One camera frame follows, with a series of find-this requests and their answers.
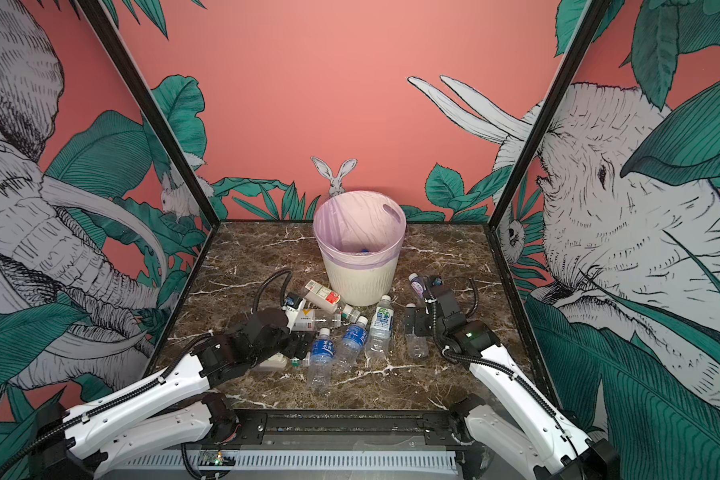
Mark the Pocari Sweat blue label bottle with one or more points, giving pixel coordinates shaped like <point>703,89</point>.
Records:
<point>416,332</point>

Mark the red white label bottle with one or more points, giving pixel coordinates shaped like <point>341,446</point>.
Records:
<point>330,301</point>

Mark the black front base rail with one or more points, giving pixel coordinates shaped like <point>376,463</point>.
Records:
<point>437,428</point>

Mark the pink plastic bin liner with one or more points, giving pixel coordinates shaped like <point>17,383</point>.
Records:
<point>356,219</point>

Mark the white vented cable duct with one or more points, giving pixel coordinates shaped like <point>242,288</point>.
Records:
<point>442,462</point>

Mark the black left frame post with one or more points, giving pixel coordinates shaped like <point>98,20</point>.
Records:
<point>99,20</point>

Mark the cream label green cap bottle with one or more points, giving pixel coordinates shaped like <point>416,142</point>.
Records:
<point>279,362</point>

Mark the purple label Ganten bottle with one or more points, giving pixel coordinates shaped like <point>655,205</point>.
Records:
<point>418,285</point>

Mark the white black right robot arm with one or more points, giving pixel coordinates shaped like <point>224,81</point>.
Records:
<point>540,442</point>

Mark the yellow V label bottle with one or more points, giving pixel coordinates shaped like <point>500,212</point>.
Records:
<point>313,320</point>

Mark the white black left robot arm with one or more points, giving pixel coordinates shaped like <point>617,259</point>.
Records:
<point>178,404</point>

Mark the green white label bottle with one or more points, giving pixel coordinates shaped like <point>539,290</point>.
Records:
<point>380,330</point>

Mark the black right frame post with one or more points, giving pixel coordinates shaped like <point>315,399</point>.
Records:
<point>588,25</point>

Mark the white ribbed waste bin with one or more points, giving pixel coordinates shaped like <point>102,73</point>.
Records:
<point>360,284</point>

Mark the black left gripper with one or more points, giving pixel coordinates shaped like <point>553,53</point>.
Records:
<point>294,350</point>

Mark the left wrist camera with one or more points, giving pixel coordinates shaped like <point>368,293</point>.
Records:
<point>292,307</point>

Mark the black frame post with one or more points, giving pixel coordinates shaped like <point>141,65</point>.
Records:
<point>588,25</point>
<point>99,20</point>

